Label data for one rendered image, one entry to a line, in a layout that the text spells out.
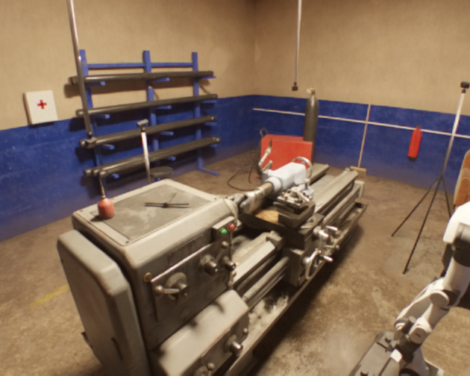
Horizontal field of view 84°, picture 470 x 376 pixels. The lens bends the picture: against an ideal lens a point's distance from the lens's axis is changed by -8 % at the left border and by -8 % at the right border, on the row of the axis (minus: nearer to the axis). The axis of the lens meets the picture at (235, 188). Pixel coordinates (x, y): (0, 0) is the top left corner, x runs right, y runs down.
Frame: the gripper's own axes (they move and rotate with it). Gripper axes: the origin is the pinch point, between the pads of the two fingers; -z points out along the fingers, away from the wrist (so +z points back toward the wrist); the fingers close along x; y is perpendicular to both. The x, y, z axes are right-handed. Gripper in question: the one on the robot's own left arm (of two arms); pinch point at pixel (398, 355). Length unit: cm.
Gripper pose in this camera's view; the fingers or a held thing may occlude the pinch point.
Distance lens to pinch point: 182.3
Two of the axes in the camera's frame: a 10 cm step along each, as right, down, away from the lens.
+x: -6.5, -4.7, 6.0
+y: -7.5, 2.6, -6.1
